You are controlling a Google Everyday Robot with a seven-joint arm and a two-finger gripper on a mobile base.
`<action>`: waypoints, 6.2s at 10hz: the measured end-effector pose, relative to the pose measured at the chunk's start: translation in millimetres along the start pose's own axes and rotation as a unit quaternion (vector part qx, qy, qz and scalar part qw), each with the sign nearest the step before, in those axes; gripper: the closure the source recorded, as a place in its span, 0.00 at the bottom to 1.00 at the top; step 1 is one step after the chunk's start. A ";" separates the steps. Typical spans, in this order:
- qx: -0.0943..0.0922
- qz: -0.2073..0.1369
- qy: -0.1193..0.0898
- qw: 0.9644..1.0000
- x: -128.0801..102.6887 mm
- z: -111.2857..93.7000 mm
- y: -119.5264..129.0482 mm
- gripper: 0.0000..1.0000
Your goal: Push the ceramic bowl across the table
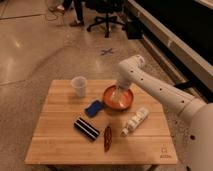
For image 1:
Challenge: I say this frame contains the clear plastic cup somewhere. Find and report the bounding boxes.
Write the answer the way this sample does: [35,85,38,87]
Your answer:
[71,76,87,97]

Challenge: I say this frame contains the white plastic bottle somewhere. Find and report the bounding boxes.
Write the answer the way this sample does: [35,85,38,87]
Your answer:
[121,107,149,136]

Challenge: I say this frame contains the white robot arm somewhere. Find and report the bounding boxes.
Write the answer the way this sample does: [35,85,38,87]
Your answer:
[116,55,213,171]

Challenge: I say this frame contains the blue sponge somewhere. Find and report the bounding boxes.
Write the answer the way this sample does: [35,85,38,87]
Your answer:
[84,100,103,117]

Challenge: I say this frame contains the black white striped box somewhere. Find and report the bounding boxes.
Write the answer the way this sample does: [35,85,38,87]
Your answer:
[74,117,100,141]

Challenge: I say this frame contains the orange ceramic bowl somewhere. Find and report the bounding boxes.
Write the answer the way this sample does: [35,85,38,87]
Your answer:
[103,85,134,110]

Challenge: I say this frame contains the wooden table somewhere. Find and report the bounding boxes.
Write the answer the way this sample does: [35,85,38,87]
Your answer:
[25,80,178,165]

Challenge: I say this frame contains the black office chair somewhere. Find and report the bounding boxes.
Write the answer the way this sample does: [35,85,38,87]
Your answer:
[85,0,125,38]

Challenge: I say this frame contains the person's legs with shoes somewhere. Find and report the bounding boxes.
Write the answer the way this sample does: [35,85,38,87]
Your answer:
[49,0,84,27]

